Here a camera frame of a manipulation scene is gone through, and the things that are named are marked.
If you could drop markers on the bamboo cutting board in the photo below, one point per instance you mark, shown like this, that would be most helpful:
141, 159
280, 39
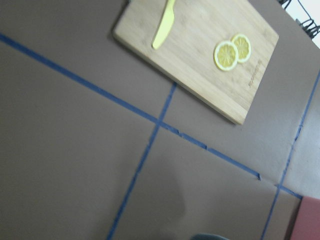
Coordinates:
187, 53

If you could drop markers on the front lemon slice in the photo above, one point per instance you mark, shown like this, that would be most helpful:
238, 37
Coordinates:
226, 55

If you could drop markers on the lemon slice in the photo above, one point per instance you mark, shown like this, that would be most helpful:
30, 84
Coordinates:
226, 55
243, 46

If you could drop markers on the yellow plastic knife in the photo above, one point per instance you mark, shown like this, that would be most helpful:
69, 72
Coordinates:
165, 25

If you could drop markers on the rear lemon slice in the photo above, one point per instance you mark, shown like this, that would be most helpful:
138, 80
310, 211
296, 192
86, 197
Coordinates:
243, 46

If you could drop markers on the pink plastic bin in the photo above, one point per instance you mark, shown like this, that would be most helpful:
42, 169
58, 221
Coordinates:
307, 222

